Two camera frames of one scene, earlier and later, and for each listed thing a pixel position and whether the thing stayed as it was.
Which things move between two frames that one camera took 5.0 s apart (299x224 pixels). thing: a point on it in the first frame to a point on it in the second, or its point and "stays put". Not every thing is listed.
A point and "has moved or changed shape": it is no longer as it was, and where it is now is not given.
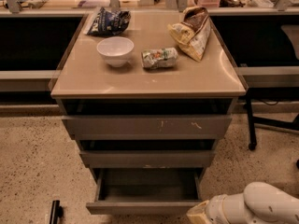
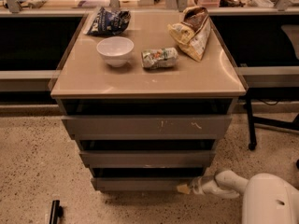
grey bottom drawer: (146, 191) has moved or changed shape
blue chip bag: (106, 22) stays put
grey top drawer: (148, 126) stays put
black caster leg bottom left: (56, 213) stays put
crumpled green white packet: (156, 59) stays put
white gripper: (219, 209) to (200, 184)
